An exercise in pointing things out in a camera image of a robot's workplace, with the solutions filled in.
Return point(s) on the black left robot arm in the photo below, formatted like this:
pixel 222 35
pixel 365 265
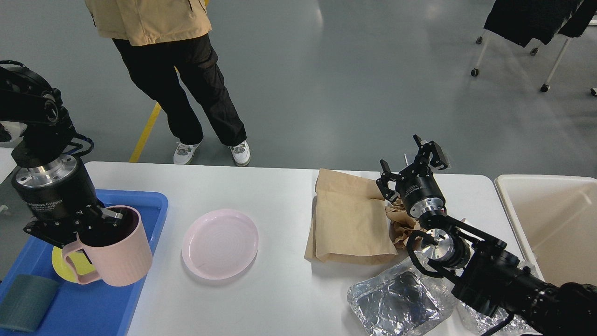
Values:
pixel 45 127

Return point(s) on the green sponge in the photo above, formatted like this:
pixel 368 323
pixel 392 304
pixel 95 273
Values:
pixel 27 302

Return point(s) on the yellow plate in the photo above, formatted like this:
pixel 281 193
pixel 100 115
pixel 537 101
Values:
pixel 80 261

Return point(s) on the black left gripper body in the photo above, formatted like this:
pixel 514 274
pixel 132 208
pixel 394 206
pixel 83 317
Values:
pixel 63 192

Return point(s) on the blue plastic tray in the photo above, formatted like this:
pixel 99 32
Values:
pixel 95 309

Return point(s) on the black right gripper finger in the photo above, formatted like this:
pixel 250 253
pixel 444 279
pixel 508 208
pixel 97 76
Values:
pixel 387 176
pixel 429 159

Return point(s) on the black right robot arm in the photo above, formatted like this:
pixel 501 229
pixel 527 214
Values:
pixel 485 276

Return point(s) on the crumpled brown paper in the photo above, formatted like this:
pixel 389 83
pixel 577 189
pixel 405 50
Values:
pixel 401 225

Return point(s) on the white side table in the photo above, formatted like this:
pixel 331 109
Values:
pixel 7 164

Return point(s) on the pink plate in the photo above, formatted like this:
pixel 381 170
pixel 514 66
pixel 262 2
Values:
pixel 220 244

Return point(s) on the pink mug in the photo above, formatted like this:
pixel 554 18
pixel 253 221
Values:
pixel 121 256

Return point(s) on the crumpled aluminium foil tray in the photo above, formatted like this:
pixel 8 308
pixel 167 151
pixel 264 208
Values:
pixel 401 301

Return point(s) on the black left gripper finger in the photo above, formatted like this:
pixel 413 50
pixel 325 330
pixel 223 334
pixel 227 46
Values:
pixel 58 232
pixel 104 217

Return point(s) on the rack with black clothes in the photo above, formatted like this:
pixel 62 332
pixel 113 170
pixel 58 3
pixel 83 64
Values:
pixel 521 21

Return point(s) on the beige plastic bin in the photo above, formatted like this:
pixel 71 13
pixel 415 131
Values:
pixel 554 219

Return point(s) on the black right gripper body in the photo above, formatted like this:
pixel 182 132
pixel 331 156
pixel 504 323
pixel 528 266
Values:
pixel 420 195

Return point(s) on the brown paper bag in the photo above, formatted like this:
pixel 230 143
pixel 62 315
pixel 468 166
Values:
pixel 349 223

